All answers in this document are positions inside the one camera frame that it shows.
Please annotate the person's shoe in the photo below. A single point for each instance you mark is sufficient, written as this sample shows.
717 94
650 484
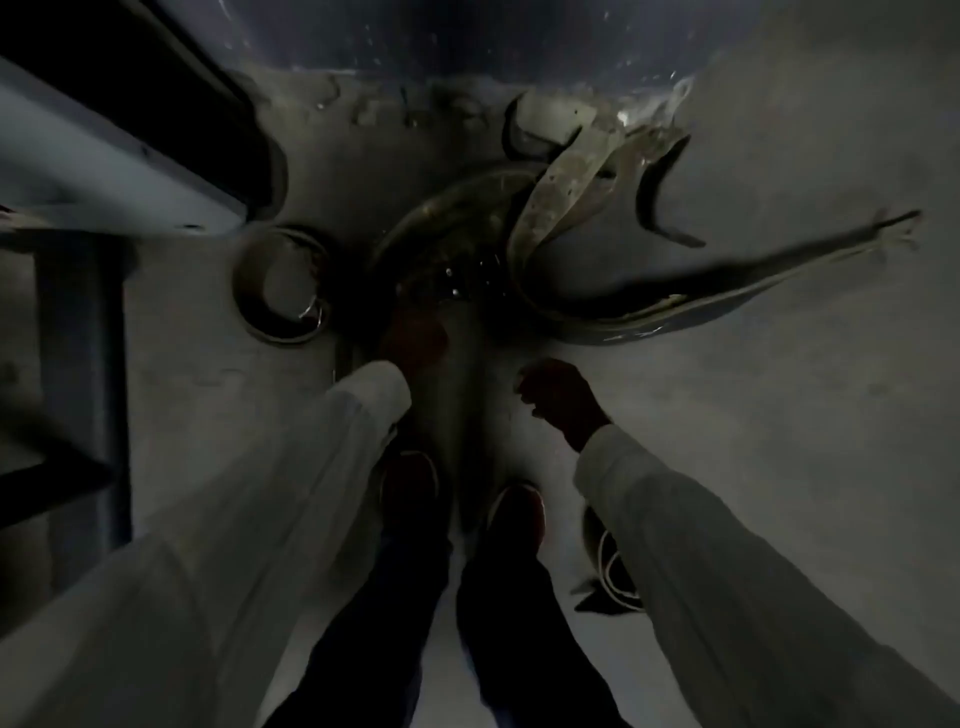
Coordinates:
409 484
517 510

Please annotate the person's right hand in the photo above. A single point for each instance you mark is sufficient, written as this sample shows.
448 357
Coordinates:
559 397

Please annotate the dark metal machine frame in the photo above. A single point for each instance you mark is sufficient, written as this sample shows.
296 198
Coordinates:
82 375

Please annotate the person's left hand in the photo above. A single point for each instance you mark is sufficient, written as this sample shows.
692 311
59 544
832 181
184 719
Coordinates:
412 337

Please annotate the person's right shoe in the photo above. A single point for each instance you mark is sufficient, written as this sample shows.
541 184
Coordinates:
517 510

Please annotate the person's dark trousers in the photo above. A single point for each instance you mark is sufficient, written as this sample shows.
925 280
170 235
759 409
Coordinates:
375 637

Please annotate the white gym machine shroud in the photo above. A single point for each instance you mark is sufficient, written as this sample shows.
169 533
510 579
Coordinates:
112 150

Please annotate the person's right forearm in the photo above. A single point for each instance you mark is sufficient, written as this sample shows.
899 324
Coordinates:
712 585

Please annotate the person's left forearm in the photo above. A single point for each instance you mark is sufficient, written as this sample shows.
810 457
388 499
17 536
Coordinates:
262 540

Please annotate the worn black red-logo belt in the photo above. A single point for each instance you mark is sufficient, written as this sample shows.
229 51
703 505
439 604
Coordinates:
675 304

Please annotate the person's left shoe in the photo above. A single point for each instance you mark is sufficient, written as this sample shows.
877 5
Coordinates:
409 484

